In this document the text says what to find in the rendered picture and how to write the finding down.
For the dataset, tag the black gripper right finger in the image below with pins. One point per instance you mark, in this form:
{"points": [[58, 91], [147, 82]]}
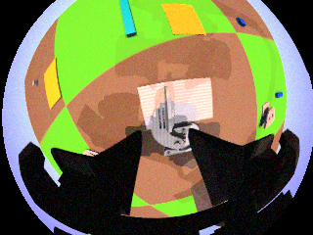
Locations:
{"points": [[221, 163]]}

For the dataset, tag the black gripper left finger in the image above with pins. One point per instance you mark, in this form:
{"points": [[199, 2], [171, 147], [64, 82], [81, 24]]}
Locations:
{"points": [[114, 171]]}

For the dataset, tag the cyan rectangular bar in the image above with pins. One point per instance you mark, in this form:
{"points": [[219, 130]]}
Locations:
{"points": [[128, 22]]}

